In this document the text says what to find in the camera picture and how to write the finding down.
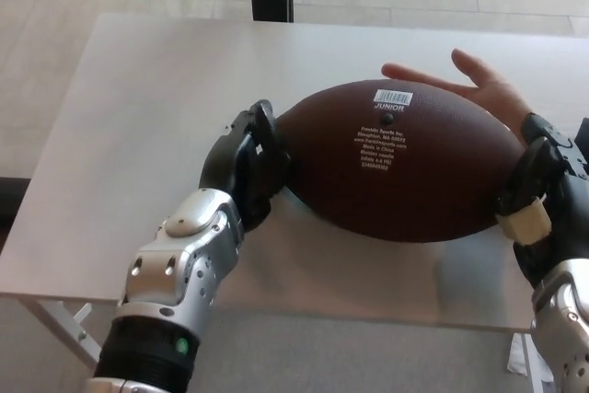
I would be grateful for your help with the white metal table frame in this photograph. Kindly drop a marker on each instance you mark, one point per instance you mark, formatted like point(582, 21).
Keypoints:
point(69, 324)

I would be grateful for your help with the dark low floor object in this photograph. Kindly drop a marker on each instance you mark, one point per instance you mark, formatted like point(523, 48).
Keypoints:
point(14, 195)

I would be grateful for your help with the brown junior football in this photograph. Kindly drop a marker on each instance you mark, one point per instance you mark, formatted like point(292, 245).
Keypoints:
point(405, 190)

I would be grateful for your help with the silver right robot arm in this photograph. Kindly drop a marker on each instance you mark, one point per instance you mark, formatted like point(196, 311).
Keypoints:
point(566, 319)

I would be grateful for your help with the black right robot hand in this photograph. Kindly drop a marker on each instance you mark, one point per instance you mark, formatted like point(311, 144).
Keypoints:
point(566, 190)

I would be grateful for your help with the person's bare hand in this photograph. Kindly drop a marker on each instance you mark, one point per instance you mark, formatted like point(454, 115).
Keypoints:
point(497, 89)

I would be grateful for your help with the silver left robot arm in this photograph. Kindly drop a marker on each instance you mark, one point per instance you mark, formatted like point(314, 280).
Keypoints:
point(184, 250)

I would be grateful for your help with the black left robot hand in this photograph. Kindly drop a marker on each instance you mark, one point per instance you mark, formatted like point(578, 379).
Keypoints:
point(230, 163)

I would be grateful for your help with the person's black-sleeved forearm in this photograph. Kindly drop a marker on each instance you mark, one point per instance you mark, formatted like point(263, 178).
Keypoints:
point(582, 133)

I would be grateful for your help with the white crumpled paper scrap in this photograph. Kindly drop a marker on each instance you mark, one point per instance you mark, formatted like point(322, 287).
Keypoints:
point(520, 356)

